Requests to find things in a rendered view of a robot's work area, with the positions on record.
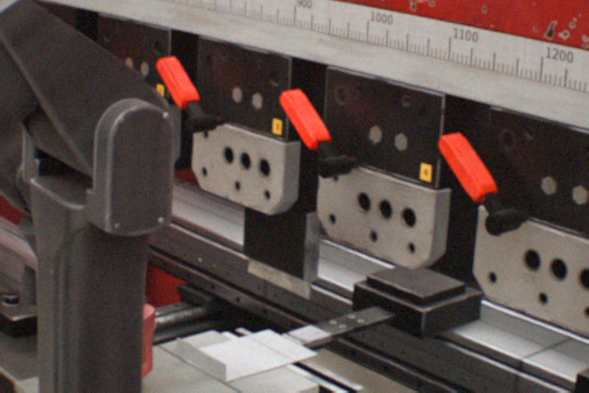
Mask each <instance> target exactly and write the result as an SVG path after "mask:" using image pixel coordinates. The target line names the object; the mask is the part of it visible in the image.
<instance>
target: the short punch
mask: <svg viewBox="0 0 589 393"><path fill-rule="evenodd" d="M317 213H318V211H313V212H308V213H303V214H290V213H288V212H282V213H278V214H265V213H263V212H261V211H257V210H255V209H252V208H249V206H247V205H244V224H243V249H242V255H243V256H245V257H247V258H249V261H248V272H250V273H252V274H254V275H256V276H259V277H261V278H263V279H265V280H268V281H270V282H272V283H274V284H277V285H279V286H281V287H282V288H284V289H288V290H290V291H292V292H294V293H297V294H299V295H302V296H305V297H307V298H310V295H311V281H313V280H316V279H317V278H318V265H319V247H320V229H321V223H320V220H319V218H318V216H317Z"/></svg>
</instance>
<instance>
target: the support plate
mask: <svg viewBox="0 0 589 393"><path fill-rule="evenodd" d="M182 341H185V342H187V343H189V344H190V345H192V346H194V347H196V348H198V349H200V348H203V347H207V346H211V345H214V344H217V343H221V342H225V341H231V340H230V339H228V338H227V337H225V336H223V335H220V334H218V333H216V332H214V331H210V332H207V333H203V334H200V335H196V336H193V337H189V338H187V339H182ZM158 346H160V347H163V348H165V349H167V350H168V351H170V352H172V353H174V354H176V355H177V341H173V342H170V343H166V344H163V345H158ZM153 364H154V369H153V371H152V372H151V373H149V374H148V375H146V376H145V377H142V383H143V388H142V393H238V392H237V391H235V390H234V389H232V388H229V387H227V386H225V385H223V384H222V382H220V381H218V380H216V379H215V378H212V377H210V376H208V375H206V374H205V373H203V372H201V371H200V370H198V369H195V368H193V367H192V366H190V365H188V364H186V362H184V361H182V360H180V359H178V358H177V357H175V356H173V355H171V354H170V353H167V352H165V351H164V350H162V349H159V348H157V347H155V346H153ZM228 385H229V386H232V387H235V388H236V389H238V390H240V391H242V392H243V393H318V384H316V383H314V382H313V381H311V380H309V379H307V378H305V377H303V376H300V375H298V374H296V373H294V372H292V371H290V370H288V368H287V367H284V366H280V367H277V368H274V369H272V370H271V371H269V370H267V372H264V373H261V374H258V375H254V376H249V377H246V378H243V379H239V380H237V381H234V383H230V384H228ZM15 388H16V391H17V392H18V393H38V389H39V377H38V376H37V377H33V378H31V379H27V380H24V381H21V380H20V381H17V382H15Z"/></svg>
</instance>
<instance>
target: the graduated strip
mask: <svg viewBox="0 0 589 393"><path fill-rule="evenodd" d="M168 1H172V2H177V3H181V4H186V5H191V6H198V7H204V8H209V9H212V10H217V11H223V12H227V13H231V14H236V15H241V16H245V17H254V18H259V19H263V20H268V21H273V22H277V23H282V24H287V25H292V27H296V28H300V29H309V30H314V31H319V32H324V33H328V34H333V35H338V36H342V37H347V38H352V39H357V40H360V41H365V42H370V43H373V44H379V45H384V46H388V47H392V48H398V49H402V50H406V51H410V52H416V53H420V54H424V55H429V56H434V57H438V58H443V59H447V60H452V61H453V62H457V63H462V64H469V65H474V66H479V67H484V68H488V69H492V71H497V72H501V73H506V74H510V75H519V76H523V77H528V78H532V80H537V81H541V82H546V83H550V84H554V85H559V86H563V87H571V88H572V89H576V90H580V91H584V92H589V52H585V51H581V50H580V49H574V48H570V47H564V46H559V45H554V44H549V43H547V42H544V41H539V40H530V39H524V38H519V37H514V35H509V34H503V33H498V32H492V31H487V30H482V29H478V28H472V27H467V26H462V25H457V24H452V23H446V22H441V21H438V20H435V19H430V18H425V17H415V16H410V15H404V14H399V13H393V11H388V10H382V9H377V8H372V7H367V6H357V5H351V4H345V3H340V2H335V1H330V0H168Z"/></svg>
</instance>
